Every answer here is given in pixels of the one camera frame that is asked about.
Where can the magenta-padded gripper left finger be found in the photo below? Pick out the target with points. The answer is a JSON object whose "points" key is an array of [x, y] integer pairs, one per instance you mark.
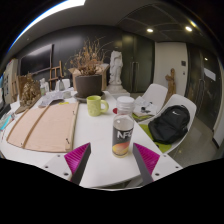
{"points": [[76, 160]]}

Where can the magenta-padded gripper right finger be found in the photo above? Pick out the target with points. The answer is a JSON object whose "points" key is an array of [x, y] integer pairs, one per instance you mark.
{"points": [[148, 160]]}

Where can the clear drink bottle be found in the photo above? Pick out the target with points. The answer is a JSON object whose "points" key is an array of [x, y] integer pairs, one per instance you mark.
{"points": [[122, 133]]}

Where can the green seat cushion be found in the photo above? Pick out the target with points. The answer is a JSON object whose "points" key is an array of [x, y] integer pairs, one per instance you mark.
{"points": [[163, 147]]}

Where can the black backpack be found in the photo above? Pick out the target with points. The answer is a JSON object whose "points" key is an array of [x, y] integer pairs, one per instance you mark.
{"points": [[170, 125]]}

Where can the stack of papers and books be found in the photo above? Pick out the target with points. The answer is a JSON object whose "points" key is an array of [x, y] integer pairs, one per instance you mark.
{"points": [[143, 106]]}

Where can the light green mug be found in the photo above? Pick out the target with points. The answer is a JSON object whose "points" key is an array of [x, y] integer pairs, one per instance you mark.
{"points": [[94, 106]]}

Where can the white shell chair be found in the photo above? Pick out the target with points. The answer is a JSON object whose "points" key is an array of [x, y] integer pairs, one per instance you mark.
{"points": [[186, 106], [156, 93]]}

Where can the crumpled printed papers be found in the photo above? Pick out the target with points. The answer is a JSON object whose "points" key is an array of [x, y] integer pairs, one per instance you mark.
{"points": [[51, 97]]}

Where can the dried plant in brown pot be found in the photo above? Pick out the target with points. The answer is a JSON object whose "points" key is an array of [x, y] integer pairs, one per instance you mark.
{"points": [[88, 85]]}

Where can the small grey bottle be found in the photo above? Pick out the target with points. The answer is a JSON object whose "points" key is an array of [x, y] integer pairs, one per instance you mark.
{"points": [[61, 83]]}

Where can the small white figurine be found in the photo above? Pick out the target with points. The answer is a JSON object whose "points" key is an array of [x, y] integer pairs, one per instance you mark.
{"points": [[45, 86]]}

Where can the clear plastic packet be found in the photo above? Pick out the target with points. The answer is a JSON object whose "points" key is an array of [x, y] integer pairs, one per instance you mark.
{"points": [[6, 120]]}

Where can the tall wooden figure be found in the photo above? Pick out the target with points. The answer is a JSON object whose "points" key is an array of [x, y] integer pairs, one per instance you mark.
{"points": [[170, 81]]}

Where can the brown carved wooden sculpture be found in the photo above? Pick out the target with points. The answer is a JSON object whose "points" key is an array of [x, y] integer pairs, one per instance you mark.
{"points": [[29, 91]]}

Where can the wooden easel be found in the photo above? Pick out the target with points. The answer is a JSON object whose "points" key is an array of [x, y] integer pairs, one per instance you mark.
{"points": [[55, 75]]}

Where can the open cardboard box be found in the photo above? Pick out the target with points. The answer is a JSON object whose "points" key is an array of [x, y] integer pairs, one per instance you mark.
{"points": [[105, 76]]}

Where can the dark double door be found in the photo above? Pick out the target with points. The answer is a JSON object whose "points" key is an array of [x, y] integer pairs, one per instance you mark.
{"points": [[138, 63]]}

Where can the round ceiling spotlight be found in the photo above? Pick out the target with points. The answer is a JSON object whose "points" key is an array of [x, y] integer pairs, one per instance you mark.
{"points": [[150, 30], [189, 29]]}

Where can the flat wooden frame panel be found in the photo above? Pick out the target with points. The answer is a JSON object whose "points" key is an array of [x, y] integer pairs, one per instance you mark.
{"points": [[46, 128]]}

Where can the white headless statue on pedestal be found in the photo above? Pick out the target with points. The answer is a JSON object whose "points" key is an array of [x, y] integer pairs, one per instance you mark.
{"points": [[116, 70]]}

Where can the dark wall screen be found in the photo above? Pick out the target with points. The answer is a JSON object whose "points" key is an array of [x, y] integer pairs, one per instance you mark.
{"points": [[35, 60]]}

